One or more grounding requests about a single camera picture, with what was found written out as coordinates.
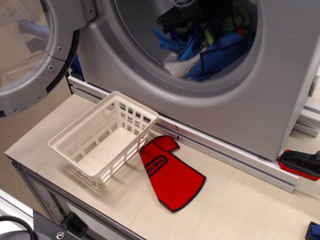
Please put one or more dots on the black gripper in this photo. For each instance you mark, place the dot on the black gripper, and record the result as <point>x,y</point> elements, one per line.
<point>184,14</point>

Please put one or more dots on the green felt shirt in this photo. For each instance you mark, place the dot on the green felt shirt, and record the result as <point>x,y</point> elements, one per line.
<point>215,30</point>

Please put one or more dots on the blue felt garment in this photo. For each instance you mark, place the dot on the blue felt garment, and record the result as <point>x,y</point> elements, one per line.
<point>220,54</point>

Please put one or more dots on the small red felt garment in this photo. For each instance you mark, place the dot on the small red felt garment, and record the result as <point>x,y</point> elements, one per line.
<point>241,31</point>

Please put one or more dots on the white cloth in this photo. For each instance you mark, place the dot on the white cloth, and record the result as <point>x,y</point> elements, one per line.
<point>179,69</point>

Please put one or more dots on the white plastic laundry basket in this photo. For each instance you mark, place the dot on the white plastic laundry basket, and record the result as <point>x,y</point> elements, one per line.
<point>104,138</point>

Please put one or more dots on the blue cloth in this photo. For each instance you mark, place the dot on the blue cloth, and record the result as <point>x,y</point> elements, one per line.
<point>185,49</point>

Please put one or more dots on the grey toy washing machine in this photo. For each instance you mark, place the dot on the grey toy washing machine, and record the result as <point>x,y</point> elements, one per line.
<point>253,103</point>

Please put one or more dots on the grey round machine door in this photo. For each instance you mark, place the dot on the grey round machine door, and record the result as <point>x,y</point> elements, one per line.
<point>27,78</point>

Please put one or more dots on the red felt dress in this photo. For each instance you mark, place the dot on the red felt dress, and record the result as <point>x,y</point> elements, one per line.
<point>174,182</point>

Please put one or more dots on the blue clamp behind door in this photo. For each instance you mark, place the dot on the blue clamp behind door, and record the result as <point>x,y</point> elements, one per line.
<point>40,40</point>

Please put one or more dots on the red and black clamp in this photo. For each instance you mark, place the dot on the red and black clamp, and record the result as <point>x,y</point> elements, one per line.
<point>301,164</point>

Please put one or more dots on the blue clamp at corner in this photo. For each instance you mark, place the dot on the blue clamp at corner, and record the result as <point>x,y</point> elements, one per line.
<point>313,231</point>

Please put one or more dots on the aluminium extrusion rail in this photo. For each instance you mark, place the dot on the aluminium extrusion rail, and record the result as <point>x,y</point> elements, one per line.
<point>264,169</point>

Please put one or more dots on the aluminium table frame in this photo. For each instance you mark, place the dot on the aluminium table frame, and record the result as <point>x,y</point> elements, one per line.
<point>65,209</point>

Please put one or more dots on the black bracket with bolt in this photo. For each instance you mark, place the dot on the black bracket with bolt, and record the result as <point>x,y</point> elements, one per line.
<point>60,228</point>

